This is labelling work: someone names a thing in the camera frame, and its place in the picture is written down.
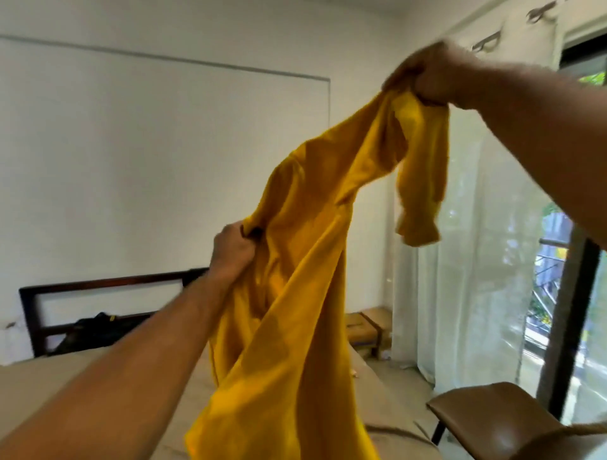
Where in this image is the pink and yellow garment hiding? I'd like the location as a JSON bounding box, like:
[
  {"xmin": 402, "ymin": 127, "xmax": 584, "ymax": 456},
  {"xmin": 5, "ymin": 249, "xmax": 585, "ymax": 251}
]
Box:
[{"xmin": 183, "ymin": 86, "xmax": 453, "ymax": 460}]

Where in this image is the black window frame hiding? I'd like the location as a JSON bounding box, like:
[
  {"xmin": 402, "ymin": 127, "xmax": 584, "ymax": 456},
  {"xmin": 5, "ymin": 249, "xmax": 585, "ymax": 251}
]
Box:
[{"xmin": 534, "ymin": 32, "xmax": 607, "ymax": 424}]

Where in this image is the person's left hand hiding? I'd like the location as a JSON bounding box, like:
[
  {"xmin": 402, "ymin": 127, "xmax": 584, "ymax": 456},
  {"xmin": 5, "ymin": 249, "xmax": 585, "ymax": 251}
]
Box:
[{"xmin": 207, "ymin": 220, "xmax": 260, "ymax": 288}]

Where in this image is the cardboard box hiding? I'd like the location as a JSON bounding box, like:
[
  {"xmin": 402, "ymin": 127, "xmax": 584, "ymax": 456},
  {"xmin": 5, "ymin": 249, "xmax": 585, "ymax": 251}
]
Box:
[
  {"xmin": 360, "ymin": 304, "xmax": 396, "ymax": 360},
  {"xmin": 342, "ymin": 311, "xmax": 381, "ymax": 361}
]

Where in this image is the person's right forearm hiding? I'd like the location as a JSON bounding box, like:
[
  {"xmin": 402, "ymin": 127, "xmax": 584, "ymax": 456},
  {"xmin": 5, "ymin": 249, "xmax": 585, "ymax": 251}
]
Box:
[{"xmin": 472, "ymin": 59, "xmax": 607, "ymax": 250}]

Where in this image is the black slatted headboard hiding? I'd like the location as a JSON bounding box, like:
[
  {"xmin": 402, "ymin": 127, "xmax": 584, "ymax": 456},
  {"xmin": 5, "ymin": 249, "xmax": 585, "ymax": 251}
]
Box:
[{"xmin": 18, "ymin": 266, "xmax": 212, "ymax": 360}]

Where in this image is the person's right hand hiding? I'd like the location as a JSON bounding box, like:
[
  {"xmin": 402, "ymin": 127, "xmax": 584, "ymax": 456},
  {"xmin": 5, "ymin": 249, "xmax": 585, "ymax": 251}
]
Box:
[{"xmin": 380, "ymin": 38, "xmax": 496, "ymax": 111}]

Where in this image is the bed with taupe sheet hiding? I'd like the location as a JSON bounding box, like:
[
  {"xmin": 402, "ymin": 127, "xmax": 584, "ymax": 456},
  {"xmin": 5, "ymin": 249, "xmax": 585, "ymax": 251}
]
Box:
[{"xmin": 0, "ymin": 339, "xmax": 443, "ymax": 460}]

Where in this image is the sheer white curtain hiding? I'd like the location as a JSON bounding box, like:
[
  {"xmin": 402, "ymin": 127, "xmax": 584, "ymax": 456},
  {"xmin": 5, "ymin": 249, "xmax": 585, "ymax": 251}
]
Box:
[{"xmin": 383, "ymin": 0, "xmax": 572, "ymax": 396}]

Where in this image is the metal curtain rod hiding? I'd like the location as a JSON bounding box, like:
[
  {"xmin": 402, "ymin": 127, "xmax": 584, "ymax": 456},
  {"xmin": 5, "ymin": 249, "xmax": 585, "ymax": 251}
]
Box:
[{"xmin": 470, "ymin": 0, "xmax": 563, "ymax": 54}]

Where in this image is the person's left forearm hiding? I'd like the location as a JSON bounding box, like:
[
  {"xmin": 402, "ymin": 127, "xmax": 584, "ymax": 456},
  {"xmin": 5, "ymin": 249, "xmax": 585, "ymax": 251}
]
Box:
[{"xmin": 0, "ymin": 267, "xmax": 236, "ymax": 460}]

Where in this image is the brown chair with black legs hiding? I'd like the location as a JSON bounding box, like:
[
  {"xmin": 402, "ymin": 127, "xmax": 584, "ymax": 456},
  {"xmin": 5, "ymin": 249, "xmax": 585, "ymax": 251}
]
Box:
[{"xmin": 425, "ymin": 380, "xmax": 607, "ymax": 460}]

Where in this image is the black bag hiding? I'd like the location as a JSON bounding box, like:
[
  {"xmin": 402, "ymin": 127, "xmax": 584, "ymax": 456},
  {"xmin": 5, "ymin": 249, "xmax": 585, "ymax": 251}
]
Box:
[{"xmin": 51, "ymin": 310, "xmax": 159, "ymax": 358}]

